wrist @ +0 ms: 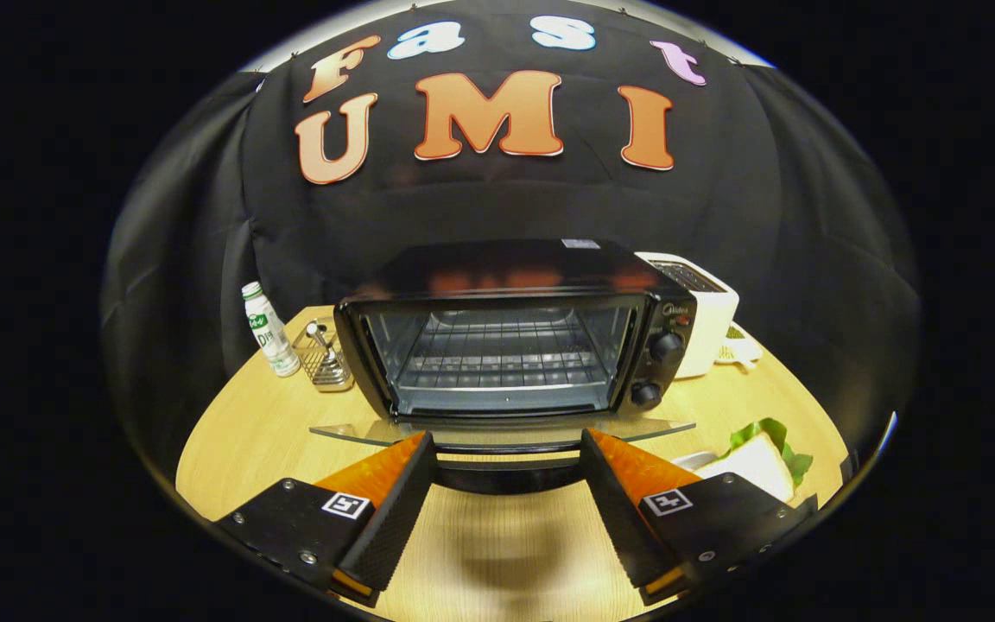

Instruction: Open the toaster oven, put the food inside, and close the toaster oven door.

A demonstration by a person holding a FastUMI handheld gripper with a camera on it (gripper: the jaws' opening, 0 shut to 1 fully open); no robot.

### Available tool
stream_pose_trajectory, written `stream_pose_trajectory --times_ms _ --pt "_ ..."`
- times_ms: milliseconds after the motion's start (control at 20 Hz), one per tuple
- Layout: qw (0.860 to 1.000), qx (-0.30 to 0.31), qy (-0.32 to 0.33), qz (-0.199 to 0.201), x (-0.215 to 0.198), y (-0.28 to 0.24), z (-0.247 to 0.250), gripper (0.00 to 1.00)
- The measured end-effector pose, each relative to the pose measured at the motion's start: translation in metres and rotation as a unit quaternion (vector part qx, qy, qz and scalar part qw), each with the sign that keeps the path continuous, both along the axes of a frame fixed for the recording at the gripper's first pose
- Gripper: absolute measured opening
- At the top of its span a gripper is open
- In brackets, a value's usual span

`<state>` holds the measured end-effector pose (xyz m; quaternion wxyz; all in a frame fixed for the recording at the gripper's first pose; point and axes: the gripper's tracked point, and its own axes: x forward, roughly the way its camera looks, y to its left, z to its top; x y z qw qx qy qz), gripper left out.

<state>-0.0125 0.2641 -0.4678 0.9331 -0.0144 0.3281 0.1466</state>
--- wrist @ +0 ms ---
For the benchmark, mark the black toaster oven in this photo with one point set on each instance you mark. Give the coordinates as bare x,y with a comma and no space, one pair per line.
506,268

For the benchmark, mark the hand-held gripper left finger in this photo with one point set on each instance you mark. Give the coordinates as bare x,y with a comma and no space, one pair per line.
394,510

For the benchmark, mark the white pop-up toaster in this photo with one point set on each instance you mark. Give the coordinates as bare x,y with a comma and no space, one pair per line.
709,315

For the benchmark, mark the white rectangular plate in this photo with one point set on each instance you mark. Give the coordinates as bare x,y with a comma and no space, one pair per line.
692,460

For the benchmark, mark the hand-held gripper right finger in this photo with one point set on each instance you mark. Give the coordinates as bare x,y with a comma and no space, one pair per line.
614,505

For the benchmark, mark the white drink bottle green label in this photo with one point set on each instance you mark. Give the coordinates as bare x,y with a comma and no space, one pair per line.
270,333

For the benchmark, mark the white divided condiment dish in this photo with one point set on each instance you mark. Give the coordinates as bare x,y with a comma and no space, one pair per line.
739,350

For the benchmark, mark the black backdrop cloth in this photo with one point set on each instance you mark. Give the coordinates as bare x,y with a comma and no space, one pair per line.
204,216

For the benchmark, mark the lettuce sandwich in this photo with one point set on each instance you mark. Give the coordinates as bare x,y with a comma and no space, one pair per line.
757,458

